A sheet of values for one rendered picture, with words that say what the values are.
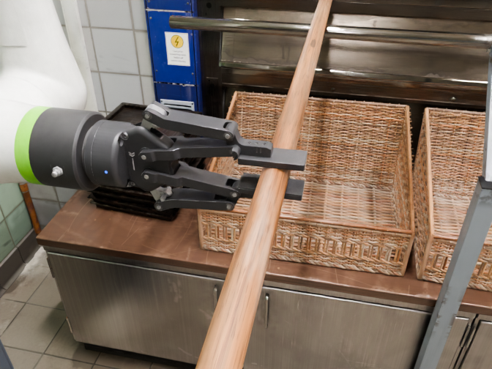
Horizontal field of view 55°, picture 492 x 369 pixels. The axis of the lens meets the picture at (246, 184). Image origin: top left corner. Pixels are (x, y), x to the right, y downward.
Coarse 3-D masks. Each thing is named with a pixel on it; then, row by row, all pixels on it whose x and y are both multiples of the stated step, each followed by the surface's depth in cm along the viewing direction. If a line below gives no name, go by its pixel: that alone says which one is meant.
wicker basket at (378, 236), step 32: (256, 96) 151; (256, 128) 156; (320, 128) 152; (352, 128) 149; (384, 128) 148; (224, 160) 145; (320, 160) 155; (352, 160) 153; (384, 160) 151; (320, 192) 152; (352, 192) 152; (384, 192) 152; (224, 224) 124; (288, 224) 120; (320, 224) 118; (352, 224) 116; (384, 224) 139; (288, 256) 126; (320, 256) 124; (352, 256) 122; (384, 256) 128
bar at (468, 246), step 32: (256, 32) 106; (288, 32) 105; (352, 32) 102; (384, 32) 101; (416, 32) 100; (448, 32) 99; (480, 192) 92; (480, 224) 96; (448, 288) 107; (448, 320) 112
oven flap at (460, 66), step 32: (224, 32) 147; (480, 32) 133; (224, 64) 147; (256, 64) 145; (288, 64) 146; (320, 64) 144; (352, 64) 142; (384, 64) 140; (416, 64) 138; (448, 64) 137; (480, 64) 135
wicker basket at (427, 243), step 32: (448, 128) 143; (480, 128) 141; (416, 160) 149; (448, 160) 147; (480, 160) 144; (416, 192) 142; (448, 192) 150; (416, 224) 134; (448, 224) 139; (416, 256) 127; (448, 256) 115; (480, 256) 113; (480, 288) 118
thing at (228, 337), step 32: (320, 0) 108; (320, 32) 88; (288, 96) 65; (288, 128) 56; (256, 192) 46; (256, 224) 41; (256, 256) 38; (224, 288) 36; (256, 288) 36; (224, 320) 33; (224, 352) 31
